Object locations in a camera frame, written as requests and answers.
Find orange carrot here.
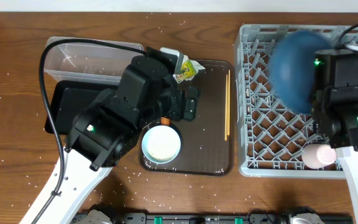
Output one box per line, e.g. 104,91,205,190
161,117,170,126

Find right wooden chopstick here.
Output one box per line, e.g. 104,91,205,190
226,70,231,137

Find white crumpled tissue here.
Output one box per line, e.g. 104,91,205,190
181,55,205,81

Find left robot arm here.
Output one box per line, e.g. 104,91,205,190
21,48,199,223

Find blue plate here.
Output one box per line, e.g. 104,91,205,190
268,30,332,114

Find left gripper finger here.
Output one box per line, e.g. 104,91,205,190
186,86,200,108
183,105,197,121

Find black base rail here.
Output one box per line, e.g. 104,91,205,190
73,212,354,224

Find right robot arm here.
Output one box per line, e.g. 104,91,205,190
311,49,358,223

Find black plastic tray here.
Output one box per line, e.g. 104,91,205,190
50,80,118,135

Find wooden chopstick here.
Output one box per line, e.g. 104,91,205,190
226,70,231,137
224,74,228,141

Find left wooden chopstick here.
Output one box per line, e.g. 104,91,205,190
224,74,228,141

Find yellow green snack packet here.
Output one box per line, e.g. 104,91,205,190
174,60,198,83

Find clear plastic bin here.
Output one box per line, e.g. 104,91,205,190
44,43,138,85

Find light blue rice bowl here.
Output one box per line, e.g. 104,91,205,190
141,125,181,164

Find brown serving tray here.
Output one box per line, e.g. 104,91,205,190
139,60,236,177

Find pink cup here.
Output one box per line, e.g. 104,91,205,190
301,144,337,169

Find grey dishwasher rack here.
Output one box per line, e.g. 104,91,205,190
234,24,358,179

